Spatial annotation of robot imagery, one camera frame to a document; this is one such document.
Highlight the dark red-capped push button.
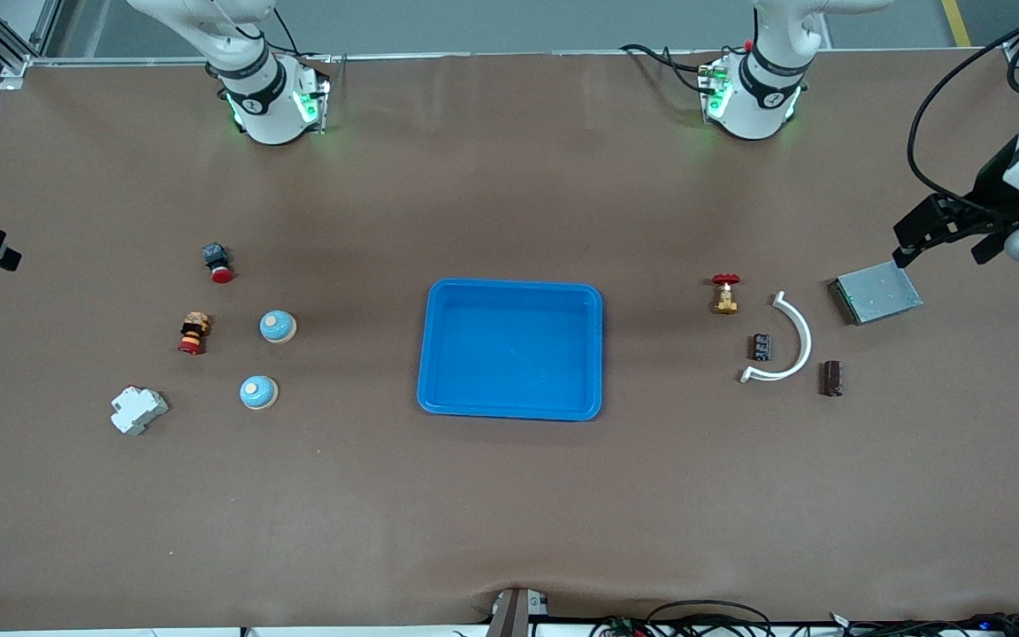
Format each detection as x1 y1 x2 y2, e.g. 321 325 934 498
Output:
202 243 235 285

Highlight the brown table cover mat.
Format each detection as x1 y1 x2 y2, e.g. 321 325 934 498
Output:
0 49 1019 631

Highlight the black cable bundle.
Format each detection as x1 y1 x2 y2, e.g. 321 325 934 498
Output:
828 610 1019 637

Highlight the grey metal box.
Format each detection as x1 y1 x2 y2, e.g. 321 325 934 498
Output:
828 259 924 326

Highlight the red orange black button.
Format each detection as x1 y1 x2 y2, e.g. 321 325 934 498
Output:
177 311 211 357

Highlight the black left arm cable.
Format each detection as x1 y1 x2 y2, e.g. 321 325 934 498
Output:
906 9 1019 222

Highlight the black cable loop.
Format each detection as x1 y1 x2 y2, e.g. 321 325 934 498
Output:
647 600 776 637

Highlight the light blue desk bell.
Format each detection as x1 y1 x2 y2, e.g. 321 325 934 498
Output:
259 310 298 345
239 374 279 411

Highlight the white curved plastic bracket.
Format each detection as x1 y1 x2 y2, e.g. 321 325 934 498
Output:
739 291 814 384

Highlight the blue plastic tray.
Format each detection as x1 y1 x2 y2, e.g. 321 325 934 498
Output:
417 279 605 422

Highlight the white circuit breaker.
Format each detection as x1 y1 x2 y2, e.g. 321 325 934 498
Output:
110 386 170 437

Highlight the black base cable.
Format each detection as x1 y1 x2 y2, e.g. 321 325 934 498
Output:
620 42 705 94

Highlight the metal clamp bracket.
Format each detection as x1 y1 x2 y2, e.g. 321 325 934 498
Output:
486 587 550 637

